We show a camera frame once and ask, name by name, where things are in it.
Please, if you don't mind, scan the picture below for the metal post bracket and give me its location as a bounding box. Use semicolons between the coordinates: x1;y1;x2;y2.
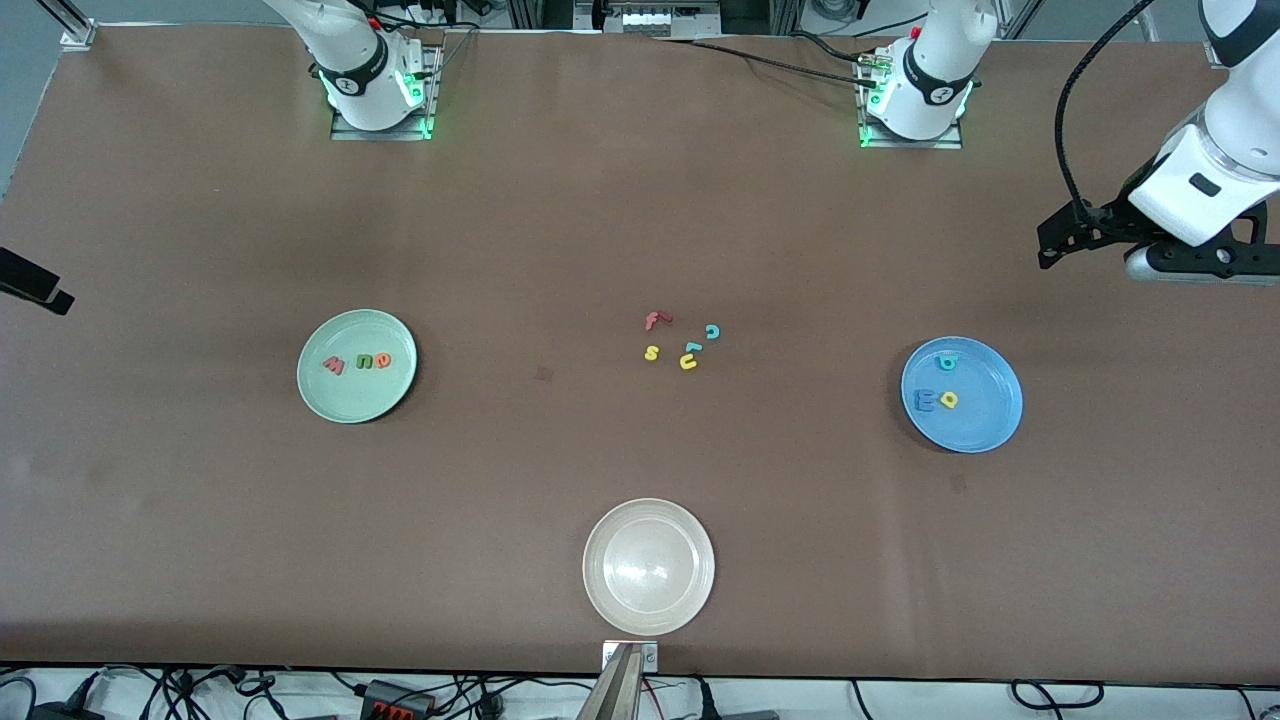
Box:
601;640;660;672

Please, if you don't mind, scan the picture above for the short black table cable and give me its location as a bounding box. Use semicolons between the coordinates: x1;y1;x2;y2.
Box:
790;30;877;67

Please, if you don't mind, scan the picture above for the white plate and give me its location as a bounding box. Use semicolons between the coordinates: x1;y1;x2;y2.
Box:
582;498;717;637

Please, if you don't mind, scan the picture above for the long black table cable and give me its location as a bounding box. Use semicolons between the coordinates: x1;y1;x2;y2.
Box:
650;36;883;89

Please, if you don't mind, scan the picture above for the looped black floor cable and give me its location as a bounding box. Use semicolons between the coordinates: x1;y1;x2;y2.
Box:
1010;679;1107;712

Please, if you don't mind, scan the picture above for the black red power strip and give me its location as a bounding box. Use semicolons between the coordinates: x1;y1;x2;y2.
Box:
362;679;437;720

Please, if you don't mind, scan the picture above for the blue plate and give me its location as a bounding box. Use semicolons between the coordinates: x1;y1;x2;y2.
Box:
900;336;1025;455

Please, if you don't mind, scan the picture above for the green plate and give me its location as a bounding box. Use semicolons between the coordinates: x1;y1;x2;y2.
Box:
297;309;418;425

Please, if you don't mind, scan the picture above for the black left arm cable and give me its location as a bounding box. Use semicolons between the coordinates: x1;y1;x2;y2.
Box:
1054;0;1158;217

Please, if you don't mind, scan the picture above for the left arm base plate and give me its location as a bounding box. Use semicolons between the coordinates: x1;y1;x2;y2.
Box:
857;50;965;151

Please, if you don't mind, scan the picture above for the aluminium frame profile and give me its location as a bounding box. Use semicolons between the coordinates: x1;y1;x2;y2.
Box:
35;0;98;51

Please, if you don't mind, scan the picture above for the aluminium camera post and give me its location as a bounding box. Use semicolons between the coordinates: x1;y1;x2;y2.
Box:
575;643;646;720

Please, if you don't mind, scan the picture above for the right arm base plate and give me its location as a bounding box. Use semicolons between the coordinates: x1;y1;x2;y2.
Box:
330;45;442;142

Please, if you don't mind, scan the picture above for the grey socket strip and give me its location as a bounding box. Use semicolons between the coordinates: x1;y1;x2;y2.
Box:
595;0;723;38

